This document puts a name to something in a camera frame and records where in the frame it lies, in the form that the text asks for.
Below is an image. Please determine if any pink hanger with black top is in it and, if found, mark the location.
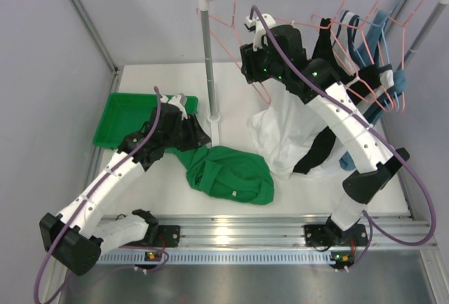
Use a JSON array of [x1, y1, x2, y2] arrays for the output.
[[310, 0, 394, 113]]

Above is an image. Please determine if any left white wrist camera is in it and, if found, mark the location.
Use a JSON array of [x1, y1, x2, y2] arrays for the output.
[[167, 93, 188, 119]]

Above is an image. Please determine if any white clothes rack foot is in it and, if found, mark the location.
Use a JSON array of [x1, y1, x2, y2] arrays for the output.
[[207, 114, 221, 147]]

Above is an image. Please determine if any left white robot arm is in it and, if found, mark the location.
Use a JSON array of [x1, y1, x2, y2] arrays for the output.
[[39, 103, 210, 276]]

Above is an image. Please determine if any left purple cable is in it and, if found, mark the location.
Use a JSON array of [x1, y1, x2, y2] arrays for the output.
[[33, 86, 170, 304]]

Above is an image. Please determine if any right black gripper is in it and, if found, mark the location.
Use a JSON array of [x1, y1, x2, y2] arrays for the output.
[[240, 39, 287, 84]]

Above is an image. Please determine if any purple cable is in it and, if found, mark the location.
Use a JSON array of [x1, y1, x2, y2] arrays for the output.
[[33, 86, 170, 304], [249, 6, 438, 270]]

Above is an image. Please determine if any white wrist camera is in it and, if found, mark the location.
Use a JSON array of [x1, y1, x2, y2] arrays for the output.
[[244, 13, 276, 51], [167, 93, 188, 119]]

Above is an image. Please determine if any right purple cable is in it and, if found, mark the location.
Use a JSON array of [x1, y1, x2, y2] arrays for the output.
[[249, 6, 438, 270]]

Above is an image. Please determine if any green tank top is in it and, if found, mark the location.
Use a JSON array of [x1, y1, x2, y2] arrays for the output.
[[174, 146, 274, 206]]

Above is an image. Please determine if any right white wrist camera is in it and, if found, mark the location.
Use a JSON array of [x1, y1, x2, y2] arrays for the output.
[[244, 13, 276, 51]]

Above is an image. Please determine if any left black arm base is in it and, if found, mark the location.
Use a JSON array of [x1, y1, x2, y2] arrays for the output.
[[129, 225, 181, 248]]

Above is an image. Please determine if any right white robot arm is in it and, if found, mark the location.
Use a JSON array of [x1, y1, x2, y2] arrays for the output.
[[240, 24, 408, 246]]

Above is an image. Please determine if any white slotted cable duct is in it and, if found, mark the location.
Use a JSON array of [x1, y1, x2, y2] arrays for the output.
[[98, 250, 354, 265]]

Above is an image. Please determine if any green plastic tray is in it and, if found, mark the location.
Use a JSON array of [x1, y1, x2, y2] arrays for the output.
[[92, 92, 199, 150]]

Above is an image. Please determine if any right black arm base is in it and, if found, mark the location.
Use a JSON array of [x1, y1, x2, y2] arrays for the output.
[[304, 224, 368, 249]]

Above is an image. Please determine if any aluminium table edge rail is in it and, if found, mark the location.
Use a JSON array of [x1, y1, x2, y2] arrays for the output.
[[156, 215, 430, 250]]

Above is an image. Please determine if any black tank top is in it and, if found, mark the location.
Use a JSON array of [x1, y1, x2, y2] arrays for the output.
[[294, 34, 391, 175]]

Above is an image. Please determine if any white blue trimmed tank top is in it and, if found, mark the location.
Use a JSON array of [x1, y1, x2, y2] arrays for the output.
[[333, 10, 394, 124]]

